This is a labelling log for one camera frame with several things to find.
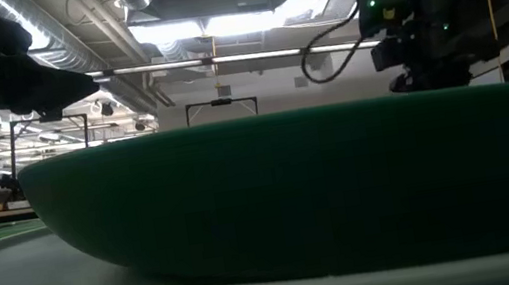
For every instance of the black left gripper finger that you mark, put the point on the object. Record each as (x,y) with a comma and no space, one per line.
(60,90)

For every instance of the large green plastic plate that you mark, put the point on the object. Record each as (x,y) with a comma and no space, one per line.
(293,197)

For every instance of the bright ceiling light panel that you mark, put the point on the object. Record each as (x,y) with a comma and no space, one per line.
(177,30)

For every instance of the long tube light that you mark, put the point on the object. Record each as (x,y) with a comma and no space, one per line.
(247,56)

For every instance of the wide silver ventilation duct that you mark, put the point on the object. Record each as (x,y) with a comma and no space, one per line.
(68,44)

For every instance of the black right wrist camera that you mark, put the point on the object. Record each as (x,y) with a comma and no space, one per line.
(388,54)

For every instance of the tall black rig frame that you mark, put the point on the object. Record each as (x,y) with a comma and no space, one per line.
(13,158)

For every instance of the small black rig frame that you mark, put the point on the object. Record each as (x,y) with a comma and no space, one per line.
(220,101)

